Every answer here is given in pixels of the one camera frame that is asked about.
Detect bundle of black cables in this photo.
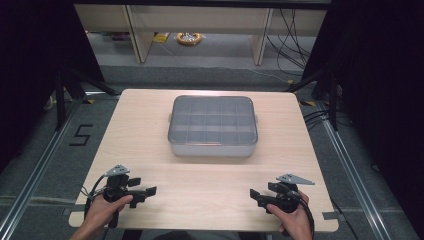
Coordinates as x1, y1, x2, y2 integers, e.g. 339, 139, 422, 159
265, 8, 313, 76

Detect person's grey clothing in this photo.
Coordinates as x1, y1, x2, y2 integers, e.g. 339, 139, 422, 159
139, 229, 242, 240

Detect black floor cables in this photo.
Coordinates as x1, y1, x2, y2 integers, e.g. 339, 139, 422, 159
302, 109, 332, 131

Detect grey plastic compartment box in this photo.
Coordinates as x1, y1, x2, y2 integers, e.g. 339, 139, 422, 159
167, 95, 260, 158

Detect aluminium floor rail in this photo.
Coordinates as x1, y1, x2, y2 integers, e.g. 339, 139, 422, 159
314, 99, 394, 240
0, 99, 86, 240

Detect yellow ring-shaped object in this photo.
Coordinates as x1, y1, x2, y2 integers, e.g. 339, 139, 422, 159
175, 31, 203, 47

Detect white shelf unit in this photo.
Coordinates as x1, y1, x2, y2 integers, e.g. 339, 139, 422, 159
73, 3, 328, 66

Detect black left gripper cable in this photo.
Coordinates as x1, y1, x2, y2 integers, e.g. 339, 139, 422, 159
79, 174, 110, 219

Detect black curtain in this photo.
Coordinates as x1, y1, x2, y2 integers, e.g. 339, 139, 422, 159
0, 0, 106, 174
301, 0, 424, 239

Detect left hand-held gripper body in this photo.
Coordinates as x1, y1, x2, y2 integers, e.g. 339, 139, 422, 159
102, 163, 148, 230

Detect black metal stand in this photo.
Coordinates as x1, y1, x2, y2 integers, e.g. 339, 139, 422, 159
54, 65, 120, 132
284, 66, 340, 132

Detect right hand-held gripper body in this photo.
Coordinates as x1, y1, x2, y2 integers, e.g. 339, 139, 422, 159
258, 173, 316, 215

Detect thin white floor cable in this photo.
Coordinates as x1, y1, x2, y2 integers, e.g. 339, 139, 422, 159
245, 67, 292, 85

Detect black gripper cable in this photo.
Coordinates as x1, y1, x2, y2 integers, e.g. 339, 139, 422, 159
282, 185, 316, 240
79, 174, 110, 219

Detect person's right hand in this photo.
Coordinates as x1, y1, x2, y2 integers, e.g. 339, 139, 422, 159
266, 190, 313, 240

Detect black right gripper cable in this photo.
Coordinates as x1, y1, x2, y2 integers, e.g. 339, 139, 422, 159
282, 185, 316, 240

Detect person's left hand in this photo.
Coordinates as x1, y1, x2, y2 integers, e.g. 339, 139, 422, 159
83, 194, 135, 233

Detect yellow flat object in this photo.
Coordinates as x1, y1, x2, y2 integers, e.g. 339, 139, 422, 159
152, 32, 171, 44

